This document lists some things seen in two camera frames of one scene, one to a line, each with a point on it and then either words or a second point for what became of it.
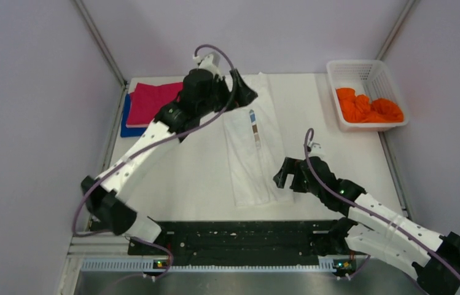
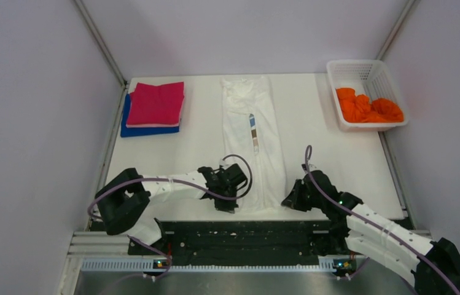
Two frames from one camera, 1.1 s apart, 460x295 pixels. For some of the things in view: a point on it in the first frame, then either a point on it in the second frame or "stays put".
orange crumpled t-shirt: (359, 109) stays put
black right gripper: (292, 166) to (293, 200)
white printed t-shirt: (256, 143) stays put
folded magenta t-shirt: (146, 101) stays put
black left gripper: (243, 96) to (227, 207)
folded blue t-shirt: (128, 131) stays put
